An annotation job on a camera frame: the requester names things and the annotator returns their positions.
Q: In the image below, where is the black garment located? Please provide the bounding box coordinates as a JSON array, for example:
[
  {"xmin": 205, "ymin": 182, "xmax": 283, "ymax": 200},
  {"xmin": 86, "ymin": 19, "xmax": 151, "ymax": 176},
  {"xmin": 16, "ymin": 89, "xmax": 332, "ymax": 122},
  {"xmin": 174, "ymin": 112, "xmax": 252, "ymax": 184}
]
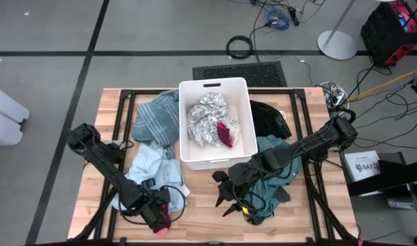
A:
[{"xmin": 249, "ymin": 100, "xmax": 293, "ymax": 140}]

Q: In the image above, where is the white printed cardboard box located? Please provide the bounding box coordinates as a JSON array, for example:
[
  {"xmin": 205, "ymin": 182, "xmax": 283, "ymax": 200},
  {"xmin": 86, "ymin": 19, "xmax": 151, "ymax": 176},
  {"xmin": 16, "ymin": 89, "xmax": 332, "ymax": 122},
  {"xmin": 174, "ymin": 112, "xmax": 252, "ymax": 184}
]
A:
[{"xmin": 343, "ymin": 150, "xmax": 382, "ymax": 182}]

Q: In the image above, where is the coiled blue cable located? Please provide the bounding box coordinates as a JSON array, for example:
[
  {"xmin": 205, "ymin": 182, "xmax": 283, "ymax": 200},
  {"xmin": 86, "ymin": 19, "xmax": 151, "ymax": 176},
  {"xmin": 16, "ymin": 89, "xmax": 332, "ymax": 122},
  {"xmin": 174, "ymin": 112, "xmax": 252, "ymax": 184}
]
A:
[{"xmin": 263, "ymin": 6, "xmax": 291, "ymax": 31}]

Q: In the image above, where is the black and red case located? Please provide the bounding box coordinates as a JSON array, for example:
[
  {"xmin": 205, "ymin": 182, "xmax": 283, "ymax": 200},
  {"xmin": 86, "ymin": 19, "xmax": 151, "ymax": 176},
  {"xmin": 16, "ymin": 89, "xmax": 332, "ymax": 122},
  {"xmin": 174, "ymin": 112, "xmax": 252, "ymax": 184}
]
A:
[{"xmin": 360, "ymin": 0, "xmax": 417, "ymax": 68}]

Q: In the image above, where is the black metal table frame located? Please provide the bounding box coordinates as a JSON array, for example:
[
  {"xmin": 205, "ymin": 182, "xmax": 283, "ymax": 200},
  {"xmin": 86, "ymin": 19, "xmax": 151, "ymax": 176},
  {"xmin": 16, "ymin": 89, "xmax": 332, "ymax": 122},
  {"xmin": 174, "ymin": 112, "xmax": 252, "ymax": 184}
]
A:
[{"xmin": 71, "ymin": 88, "xmax": 358, "ymax": 242}]

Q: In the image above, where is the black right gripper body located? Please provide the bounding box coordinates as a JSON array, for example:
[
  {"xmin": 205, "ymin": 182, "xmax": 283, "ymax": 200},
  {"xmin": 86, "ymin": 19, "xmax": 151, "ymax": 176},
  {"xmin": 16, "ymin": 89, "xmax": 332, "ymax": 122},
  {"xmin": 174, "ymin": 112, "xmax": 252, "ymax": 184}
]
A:
[{"xmin": 225, "ymin": 162, "xmax": 264, "ymax": 204}]

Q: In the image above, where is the white perforated plastic basket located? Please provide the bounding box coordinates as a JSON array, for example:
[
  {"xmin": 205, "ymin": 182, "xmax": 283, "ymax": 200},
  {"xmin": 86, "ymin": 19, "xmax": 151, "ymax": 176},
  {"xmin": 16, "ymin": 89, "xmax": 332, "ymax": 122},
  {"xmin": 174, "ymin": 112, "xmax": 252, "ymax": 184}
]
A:
[{"xmin": 178, "ymin": 77, "xmax": 259, "ymax": 171}]

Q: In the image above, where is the black shelf cart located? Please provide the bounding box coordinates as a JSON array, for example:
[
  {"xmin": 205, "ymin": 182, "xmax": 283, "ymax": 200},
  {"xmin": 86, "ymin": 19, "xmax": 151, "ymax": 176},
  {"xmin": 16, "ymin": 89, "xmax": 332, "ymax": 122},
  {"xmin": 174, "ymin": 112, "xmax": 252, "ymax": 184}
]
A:
[{"xmin": 345, "ymin": 152, "xmax": 417, "ymax": 209}]

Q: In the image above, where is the white moulded furniture piece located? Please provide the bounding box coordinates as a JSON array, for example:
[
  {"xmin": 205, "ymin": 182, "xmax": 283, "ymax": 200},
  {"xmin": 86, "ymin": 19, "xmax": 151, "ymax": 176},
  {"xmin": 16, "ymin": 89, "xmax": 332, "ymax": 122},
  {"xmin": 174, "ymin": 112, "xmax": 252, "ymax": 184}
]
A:
[{"xmin": 0, "ymin": 83, "xmax": 31, "ymax": 147}]

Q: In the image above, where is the white leaf-print garment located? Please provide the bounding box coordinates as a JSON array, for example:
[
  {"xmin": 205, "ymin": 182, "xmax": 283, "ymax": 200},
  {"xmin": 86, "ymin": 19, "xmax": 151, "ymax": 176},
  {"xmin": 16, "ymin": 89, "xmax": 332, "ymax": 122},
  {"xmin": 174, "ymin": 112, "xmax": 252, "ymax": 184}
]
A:
[{"xmin": 186, "ymin": 92, "xmax": 230, "ymax": 147}]

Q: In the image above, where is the blue white-striped woven shirt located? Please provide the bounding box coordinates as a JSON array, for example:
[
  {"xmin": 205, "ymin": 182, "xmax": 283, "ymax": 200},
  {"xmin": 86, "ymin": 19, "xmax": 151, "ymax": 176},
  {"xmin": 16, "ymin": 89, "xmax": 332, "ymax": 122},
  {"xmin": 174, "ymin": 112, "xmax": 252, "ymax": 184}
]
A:
[{"xmin": 131, "ymin": 89, "xmax": 180, "ymax": 150}]

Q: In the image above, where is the coiled black cable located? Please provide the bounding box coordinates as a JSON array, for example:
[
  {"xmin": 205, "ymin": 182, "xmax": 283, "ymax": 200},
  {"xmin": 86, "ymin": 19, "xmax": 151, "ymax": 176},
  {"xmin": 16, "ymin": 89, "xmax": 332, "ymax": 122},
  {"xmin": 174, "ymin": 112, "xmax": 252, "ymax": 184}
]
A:
[{"xmin": 225, "ymin": 35, "xmax": 254, "ymax": 60}]

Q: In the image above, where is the green dotted shirt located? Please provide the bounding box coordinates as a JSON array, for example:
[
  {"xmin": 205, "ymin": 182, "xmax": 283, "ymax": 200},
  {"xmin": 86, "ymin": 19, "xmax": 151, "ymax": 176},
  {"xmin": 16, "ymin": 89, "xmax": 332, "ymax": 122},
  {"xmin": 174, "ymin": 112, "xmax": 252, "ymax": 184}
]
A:
[{"xmin": 242, "ymin": 135, "xmax": 302, "ymax": 225}]

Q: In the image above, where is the yellow cable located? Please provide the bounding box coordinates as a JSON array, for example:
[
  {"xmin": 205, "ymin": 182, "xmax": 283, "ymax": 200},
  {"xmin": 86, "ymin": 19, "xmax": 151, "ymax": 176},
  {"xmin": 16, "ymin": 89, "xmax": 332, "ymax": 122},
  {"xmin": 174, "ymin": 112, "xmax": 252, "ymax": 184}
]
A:
[{"xmin": 345, "ymin": 66, "xmax": 417, "ymax": 103}]

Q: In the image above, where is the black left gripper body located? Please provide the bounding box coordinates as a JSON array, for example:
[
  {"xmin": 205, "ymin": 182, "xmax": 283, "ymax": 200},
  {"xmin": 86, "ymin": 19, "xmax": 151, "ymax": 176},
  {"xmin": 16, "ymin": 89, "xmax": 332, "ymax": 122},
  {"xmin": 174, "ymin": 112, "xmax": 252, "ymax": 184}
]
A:
[{"xmin": 135, "ymin": 178, "xmax": 171, "ymax": 215}]

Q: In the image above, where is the black power strip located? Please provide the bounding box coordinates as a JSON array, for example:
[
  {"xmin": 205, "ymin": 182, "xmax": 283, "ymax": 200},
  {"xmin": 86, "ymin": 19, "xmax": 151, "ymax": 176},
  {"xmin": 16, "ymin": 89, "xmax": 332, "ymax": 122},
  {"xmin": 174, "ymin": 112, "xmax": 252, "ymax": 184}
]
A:
[{"xmin": 288, "ymin": 5, "xmax": 301, "ymax": 27}]

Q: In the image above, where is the light blue geometric-print shirt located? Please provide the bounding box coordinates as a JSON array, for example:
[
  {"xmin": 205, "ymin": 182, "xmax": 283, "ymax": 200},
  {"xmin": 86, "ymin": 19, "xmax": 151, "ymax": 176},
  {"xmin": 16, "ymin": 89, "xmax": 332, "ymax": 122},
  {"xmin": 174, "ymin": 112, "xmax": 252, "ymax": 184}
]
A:
[{"xmin": 111, "ymin": 141, "xmax": 191, "ymax": 213}]

